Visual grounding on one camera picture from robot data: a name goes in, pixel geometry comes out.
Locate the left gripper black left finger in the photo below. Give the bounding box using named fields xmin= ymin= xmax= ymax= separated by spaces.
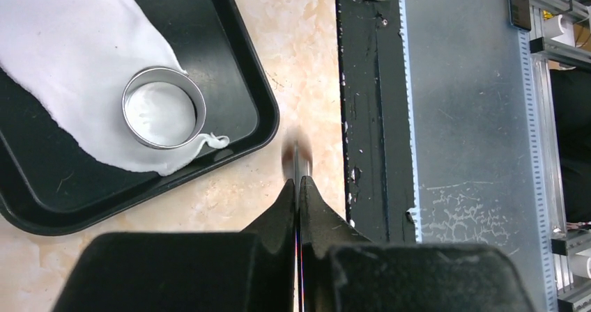
xmin=54 ymin=180 xmax=296 ymax=311

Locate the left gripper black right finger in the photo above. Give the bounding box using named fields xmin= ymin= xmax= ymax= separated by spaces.
xmin=299 ymin=176 xmax=535 ymax=311

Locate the clear glass cup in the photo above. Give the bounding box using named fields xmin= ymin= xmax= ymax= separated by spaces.
xmin=122 ymin=67 xmax=206 ymax=150

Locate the black baking tray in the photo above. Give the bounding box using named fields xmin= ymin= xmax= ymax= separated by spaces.
xmin=1 ymin=0 xmax=279 ymax=236

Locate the metal scraper wooden handle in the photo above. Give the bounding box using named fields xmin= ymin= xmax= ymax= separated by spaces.
xmin=282 ymin=127 xmax=313 ymax=311

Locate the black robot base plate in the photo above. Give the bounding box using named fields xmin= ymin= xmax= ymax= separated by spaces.
xmin=335 ymin=0 xmax=415 ymax=244

